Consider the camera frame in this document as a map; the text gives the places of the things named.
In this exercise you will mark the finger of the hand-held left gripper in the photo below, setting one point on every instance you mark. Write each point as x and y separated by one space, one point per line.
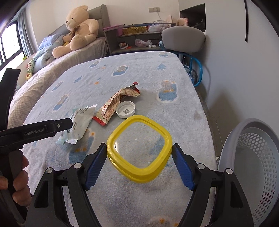
62 127

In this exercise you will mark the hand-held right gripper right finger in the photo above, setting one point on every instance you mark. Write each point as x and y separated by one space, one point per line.
182 168

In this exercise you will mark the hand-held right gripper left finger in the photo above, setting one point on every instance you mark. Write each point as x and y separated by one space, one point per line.
93 172

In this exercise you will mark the white green plastic wrapper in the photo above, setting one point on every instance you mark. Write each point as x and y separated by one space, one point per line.
81 122

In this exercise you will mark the yellow square lid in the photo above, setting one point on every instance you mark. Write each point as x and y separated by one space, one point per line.
141 174

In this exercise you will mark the grey perforated plastic basket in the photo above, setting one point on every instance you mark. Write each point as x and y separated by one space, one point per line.
231 139

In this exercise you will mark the person's left hand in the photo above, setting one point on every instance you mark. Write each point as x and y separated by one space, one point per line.
21 192

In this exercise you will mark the red beige snack wrapper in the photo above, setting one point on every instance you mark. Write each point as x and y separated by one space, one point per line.
111 104

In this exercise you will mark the bed with beige cover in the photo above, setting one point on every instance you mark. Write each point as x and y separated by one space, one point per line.
43 76

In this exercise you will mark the white round cap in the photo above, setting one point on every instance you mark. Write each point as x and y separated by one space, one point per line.
126 110

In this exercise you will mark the small green doll toy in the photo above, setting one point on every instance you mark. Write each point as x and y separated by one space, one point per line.
30 67

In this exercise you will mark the light blue printed pillow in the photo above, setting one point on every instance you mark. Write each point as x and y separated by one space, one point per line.
46 50

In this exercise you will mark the window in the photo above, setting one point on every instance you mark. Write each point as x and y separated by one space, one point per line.
8 43

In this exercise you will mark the beige teddy bear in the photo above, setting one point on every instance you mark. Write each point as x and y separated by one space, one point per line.
80 32

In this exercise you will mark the grey open shelf unit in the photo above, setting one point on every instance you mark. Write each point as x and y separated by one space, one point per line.
113 43

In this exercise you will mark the blue child chair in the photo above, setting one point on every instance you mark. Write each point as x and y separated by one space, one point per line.
199 69

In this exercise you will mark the grey curtain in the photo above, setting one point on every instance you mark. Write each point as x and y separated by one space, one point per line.
24 32

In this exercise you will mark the red white small packet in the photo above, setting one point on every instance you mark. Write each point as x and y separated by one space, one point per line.
124 45

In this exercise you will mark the pink plastic box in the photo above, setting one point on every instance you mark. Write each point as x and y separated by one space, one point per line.
113 30

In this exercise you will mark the white wardrobe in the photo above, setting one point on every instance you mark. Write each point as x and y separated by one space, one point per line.
228 65

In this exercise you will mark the pink plastic bag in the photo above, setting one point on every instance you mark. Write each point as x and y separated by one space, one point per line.
142 42

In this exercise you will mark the grey upholstered headboard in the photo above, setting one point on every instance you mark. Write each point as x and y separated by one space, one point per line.
98 13

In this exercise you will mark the yellow snack packets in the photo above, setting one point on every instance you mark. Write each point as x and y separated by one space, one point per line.
135 30

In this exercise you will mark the white plastic bag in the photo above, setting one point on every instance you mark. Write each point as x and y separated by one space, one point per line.
160 27

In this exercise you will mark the wall power outlet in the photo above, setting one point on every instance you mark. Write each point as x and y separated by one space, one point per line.
154 9

